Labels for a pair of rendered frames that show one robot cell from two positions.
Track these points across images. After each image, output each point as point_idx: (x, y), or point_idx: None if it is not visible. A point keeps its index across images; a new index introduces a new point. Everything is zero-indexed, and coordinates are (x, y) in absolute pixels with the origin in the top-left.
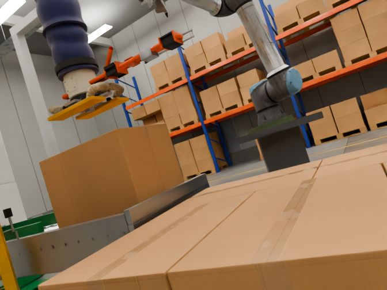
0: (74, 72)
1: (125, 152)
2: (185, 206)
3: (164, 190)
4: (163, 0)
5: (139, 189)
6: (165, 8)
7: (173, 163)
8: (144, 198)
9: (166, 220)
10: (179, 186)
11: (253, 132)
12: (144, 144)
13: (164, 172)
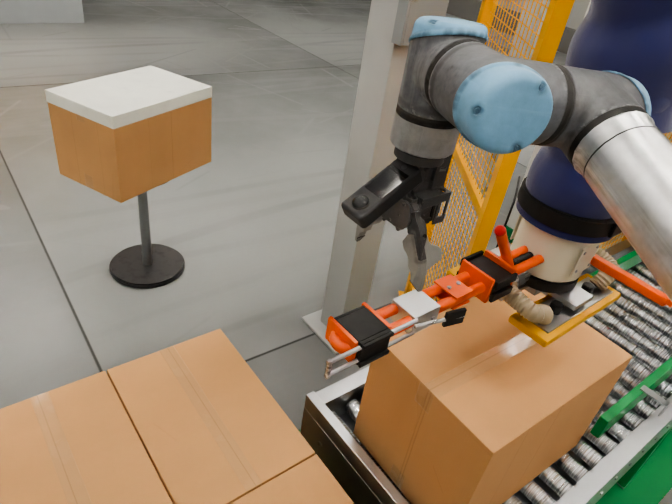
0: None
1: (371, 369)
2: (292, 470)
3: (399, 473)
4: (419, 247)
5: (363, 414)
6: (409, 267)
7: (450, 494)
8: (363, 429)
9: (252, 428)
10: (391, 498)
11: None
12: (407, 402)
13: (418, 469)
